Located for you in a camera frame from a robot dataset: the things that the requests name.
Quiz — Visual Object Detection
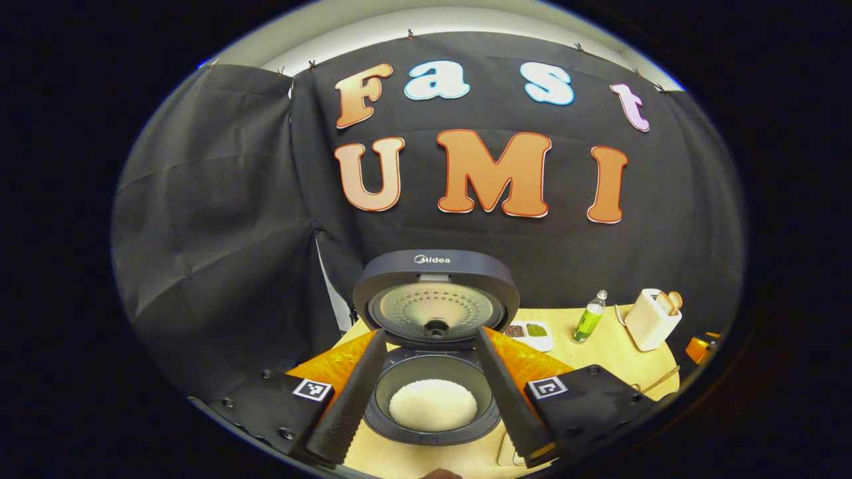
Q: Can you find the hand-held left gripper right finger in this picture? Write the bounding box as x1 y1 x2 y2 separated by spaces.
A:
474 326 660 468

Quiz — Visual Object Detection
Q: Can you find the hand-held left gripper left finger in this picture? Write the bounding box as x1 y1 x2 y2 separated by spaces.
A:
190 328 389 466

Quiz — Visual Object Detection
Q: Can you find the white rice heap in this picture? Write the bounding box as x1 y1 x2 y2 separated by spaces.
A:
389 379 479 432

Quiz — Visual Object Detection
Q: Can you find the dark grey rice cooker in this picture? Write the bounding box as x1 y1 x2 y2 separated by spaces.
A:
351 249 521 446

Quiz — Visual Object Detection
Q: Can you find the white toaster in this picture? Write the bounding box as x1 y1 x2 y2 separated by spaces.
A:
624 288 683 352

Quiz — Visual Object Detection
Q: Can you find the white divided bean dish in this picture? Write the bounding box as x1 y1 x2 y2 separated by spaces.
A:
504 321 554 352

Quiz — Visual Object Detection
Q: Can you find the green label bottle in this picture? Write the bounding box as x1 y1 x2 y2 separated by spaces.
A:
572 290 608 344

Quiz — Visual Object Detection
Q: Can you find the black backdrop cloth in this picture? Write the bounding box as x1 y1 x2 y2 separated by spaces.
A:
112 32 746 400

